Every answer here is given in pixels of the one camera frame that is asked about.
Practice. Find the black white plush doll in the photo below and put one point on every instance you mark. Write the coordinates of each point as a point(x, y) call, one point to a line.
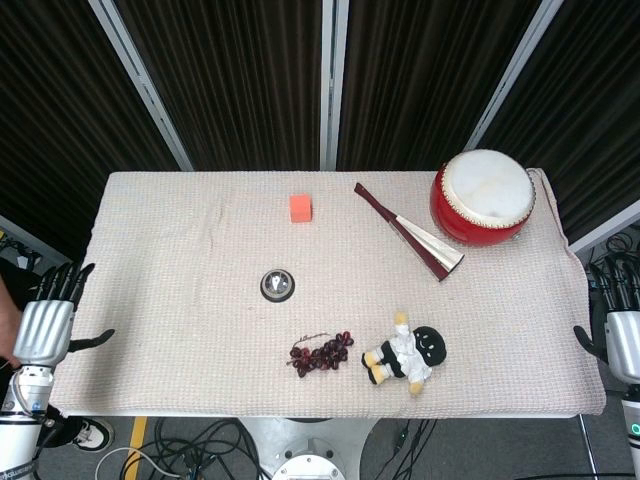
point(407, 357)

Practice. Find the red drum with white skin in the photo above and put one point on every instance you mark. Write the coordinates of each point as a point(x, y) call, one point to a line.
point(482, 197)

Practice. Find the bunch of dark red grapes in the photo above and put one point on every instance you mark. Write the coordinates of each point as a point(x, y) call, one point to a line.
point(320, 356)

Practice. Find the black white sneaker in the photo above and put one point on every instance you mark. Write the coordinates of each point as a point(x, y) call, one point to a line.
point(92, 434)

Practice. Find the silver call bell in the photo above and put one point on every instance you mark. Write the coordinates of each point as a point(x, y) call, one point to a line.
point(277, 284)

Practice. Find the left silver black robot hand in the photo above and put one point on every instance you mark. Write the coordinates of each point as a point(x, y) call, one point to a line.
point(42, 325)

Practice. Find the orange foam cube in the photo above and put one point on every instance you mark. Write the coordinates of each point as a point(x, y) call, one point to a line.
point(300, 207)

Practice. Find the beige woven tablecloth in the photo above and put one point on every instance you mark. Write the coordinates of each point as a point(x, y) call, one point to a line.
point(325, 295)

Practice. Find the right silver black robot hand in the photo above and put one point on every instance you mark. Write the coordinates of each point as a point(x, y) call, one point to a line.
point(620, 330)

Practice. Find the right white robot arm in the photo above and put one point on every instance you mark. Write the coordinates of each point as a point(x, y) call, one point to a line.
point(631, 430)

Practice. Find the folded dark red fan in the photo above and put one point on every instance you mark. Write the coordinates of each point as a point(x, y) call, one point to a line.
point(415, 235)

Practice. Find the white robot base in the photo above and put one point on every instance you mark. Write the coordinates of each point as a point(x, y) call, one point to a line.
point(309, 452)

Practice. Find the person's bare forearm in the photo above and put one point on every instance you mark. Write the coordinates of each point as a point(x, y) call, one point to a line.
point(9, 325)

